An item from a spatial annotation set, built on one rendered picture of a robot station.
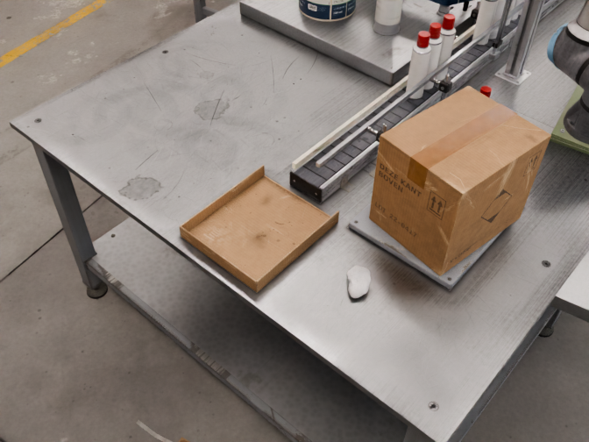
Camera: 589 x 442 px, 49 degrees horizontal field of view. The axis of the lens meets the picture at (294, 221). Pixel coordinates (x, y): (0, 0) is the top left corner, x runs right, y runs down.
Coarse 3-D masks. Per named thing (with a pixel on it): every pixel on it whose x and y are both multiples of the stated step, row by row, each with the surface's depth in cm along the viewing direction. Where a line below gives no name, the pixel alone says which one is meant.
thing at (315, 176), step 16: (480, 48) 212; (464, 64) 206; (400, 112) 188; (352, 128) 183; (336, 144) 179; (352, 144) 179; (368, 144) 179; (336, 160) 174; (304, 176) 170; (320, 176) 170
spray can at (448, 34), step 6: (444, 18) 186; (450, 18) 185; (444, 24) 187; (450, 24) 186; (444, 30) 188; (450, 30) 188; (444, 36) 188; (450, 36) 188; (444, 42) 189; (450, 42) 189; (444, 48) 191; (450, 48) 191; (444, 54) 192; (450, 54) 193; (438, 60) 194; (444, 60) 194; (438, 66) 195; (444, 72) 197; (438, 78) 198
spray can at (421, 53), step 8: (424, 32) 180; (424, 40) 179; (416, 48) 182; (424, 48) 181; (416, 56) 182; (424, 56) 182; (416, 64) 184; (424, 64) 184; (408, 72) 189; (416, 72) 186; (424, 72) 186; (408, 80) 189; (416, 80) 187; (408, 88) 191; (416, 96) 192
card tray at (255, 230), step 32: (256, 192) 172; (288, 192) 172; (192, 224) 162; (224, 224) 164; (256, 224) 164; (288, 224) 164; (320, 224) 164; (224, 256) 157; (256, 256) 157; (288, 256) 153; (256, 288) 149
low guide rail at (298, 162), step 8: (464, 32) 212; (472, 32) 215; (456, 40) 209; (392, 88) 191; (400, 88) 193; (384, 96) 188; (376, 104) 186; (360, 112) 183; (368, 112) 185; (352, 120) 180; (344, 128) 179; (328, 136) 175; (336, 136) 177; (320, 144) 173; (328, 144) 176; (312, 152) 171; (296, 160) 168; (304, 160) 170; (296, 168) 169
